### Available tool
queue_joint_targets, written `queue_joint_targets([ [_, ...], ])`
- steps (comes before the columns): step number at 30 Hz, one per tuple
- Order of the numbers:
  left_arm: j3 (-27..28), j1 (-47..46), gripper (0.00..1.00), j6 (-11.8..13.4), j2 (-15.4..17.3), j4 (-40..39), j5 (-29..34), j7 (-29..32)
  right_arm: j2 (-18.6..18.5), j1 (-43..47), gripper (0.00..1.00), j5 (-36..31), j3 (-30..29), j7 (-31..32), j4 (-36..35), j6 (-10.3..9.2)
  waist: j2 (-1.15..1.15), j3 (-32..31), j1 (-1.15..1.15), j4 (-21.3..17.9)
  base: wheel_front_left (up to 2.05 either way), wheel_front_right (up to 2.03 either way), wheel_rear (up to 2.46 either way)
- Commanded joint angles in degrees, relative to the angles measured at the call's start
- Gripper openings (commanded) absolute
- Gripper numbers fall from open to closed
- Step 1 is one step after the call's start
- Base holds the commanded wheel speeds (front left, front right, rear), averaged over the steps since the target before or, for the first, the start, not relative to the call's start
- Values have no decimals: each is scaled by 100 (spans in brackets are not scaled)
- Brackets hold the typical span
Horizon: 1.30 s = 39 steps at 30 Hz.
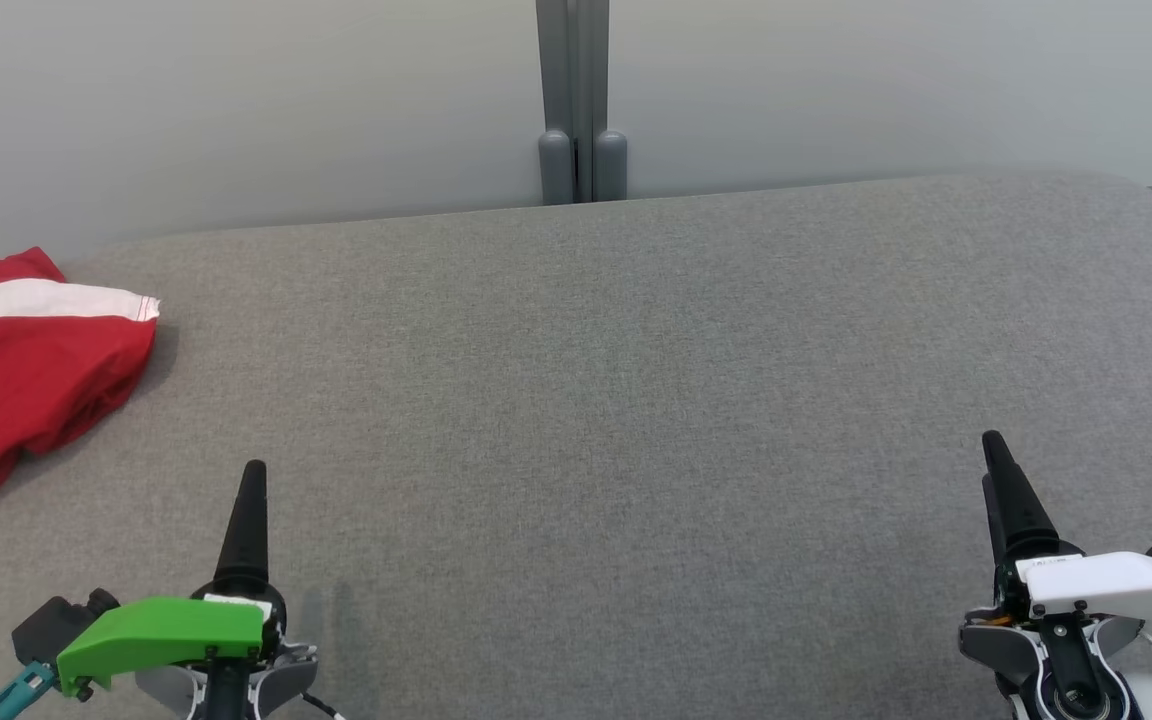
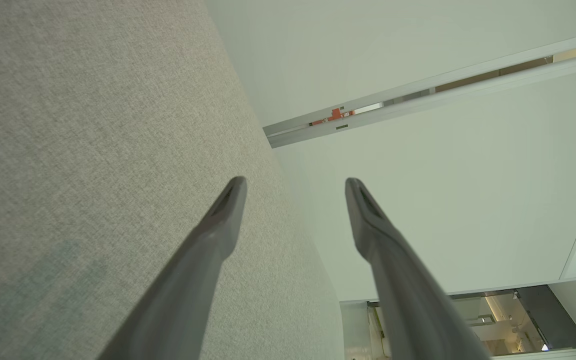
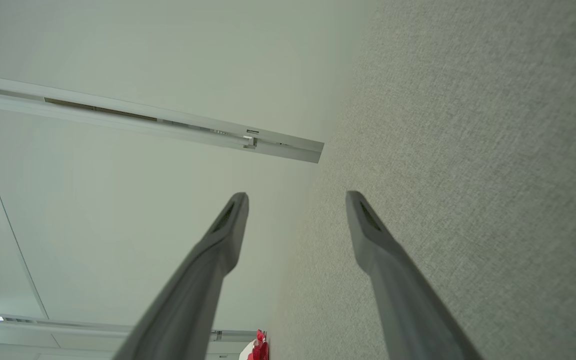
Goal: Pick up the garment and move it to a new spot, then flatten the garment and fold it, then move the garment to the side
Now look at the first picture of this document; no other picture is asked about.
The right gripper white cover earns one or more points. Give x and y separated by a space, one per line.
1116 585

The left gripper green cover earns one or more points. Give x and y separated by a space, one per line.
166 630

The red shorts with white stripe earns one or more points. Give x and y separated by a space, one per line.
26 380

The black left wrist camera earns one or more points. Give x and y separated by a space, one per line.
56 625

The grey partition post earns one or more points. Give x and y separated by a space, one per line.
556 80

